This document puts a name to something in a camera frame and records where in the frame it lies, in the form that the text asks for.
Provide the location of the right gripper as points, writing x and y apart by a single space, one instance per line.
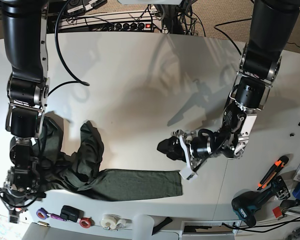
18 203

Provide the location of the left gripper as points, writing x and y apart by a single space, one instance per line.
192 147

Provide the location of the dark green t-shirt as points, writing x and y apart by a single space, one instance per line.
80 172

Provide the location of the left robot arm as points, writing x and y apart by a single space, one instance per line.
271 26

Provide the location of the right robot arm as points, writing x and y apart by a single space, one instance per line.
24 32

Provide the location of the purple tape roll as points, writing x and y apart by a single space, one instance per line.
42 214

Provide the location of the red tape roll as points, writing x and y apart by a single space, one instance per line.
85 222

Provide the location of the white paper roll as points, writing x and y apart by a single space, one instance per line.
142 227

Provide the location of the clear tape dispenser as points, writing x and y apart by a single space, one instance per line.
114 222

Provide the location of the orange black utility knife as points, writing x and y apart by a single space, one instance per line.
272 172

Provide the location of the red square tag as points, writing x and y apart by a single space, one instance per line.
277 212

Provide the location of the black power strip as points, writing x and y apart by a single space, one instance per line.
147 27

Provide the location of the black action camera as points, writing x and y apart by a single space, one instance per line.
70 213

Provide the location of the teal black cordless drill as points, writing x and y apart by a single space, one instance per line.
248 203

